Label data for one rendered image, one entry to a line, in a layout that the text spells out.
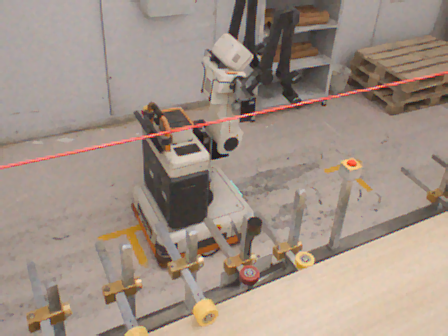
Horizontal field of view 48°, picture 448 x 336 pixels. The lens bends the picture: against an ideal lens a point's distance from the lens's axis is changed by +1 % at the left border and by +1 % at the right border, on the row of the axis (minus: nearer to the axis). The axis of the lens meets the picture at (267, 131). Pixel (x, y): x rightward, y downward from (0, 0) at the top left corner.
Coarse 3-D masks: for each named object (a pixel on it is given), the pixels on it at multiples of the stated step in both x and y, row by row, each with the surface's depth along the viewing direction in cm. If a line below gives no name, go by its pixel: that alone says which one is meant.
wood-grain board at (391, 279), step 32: (416, 224) 238; (352, 256) 216; (384, 256) 218; (416, 256) 220; (256, 288) 196; (288, 288) 198; (320, 288) 199; (352, 288) 201; (384, 288) 203; (416, 288) 204; (192, 320) 181; (224, 320) 183; (256, 320) 184; (288, 320) 185; (320, 320) 187; (352, 320) 188; (384, 320) 190; (416, 320) 191
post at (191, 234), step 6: (192, 228) 188; (186, 234) 189; (192, 234) 187; (186, 240) 191; (192, 240) 189; (186, 246) 192; (192, 246) 190; (186, 252) 194; (192, 252) 192; (186, 258) 196; (192, 258) 194; (192, 276) 199; (186, 288) 204; (186, 294) 206; (186, 300) 208; (192, 300) 207
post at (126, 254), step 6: (120, 246) 174; (126, 246) 174; (120, 252) 176; (126, 252) 174; (132, 252) 176; (126, 258) 176; (132, 258) 177; (126, 264) 177; (132, 264) 179; (126, 270) 179; (132, 270) 180; (126, 276) 180; (132, 276) 182; (126, 282) 182; (132, 282) 183; (132, 300) 188; (132, 306) 190; (132, 312) 192
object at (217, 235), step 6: (204, 222) 233; (210, 222) 231; (210, 228) 228; (216, 228) 228; (216, 234) 225; (216, 240) 224; (222, 240) 222; (222, 246) 219; (228, 246) 219; (228, 252) 216; (240, 270) 208
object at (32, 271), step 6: (30, 264) 189; (30, 270) 187; (36, 270) 187; (30, 276) 184; (36, 276) 185; (30, 282) 182; (36, 282) 182; (36, 288) 180; (36, 294) 178; (42, 294) 178; (36, 300) 176; (42, 300) 176; (36, 306) 174; (42, 306) 174; (42, 324) 168; (48, 324) 169; (42, 330) 167; (48, 330) 167
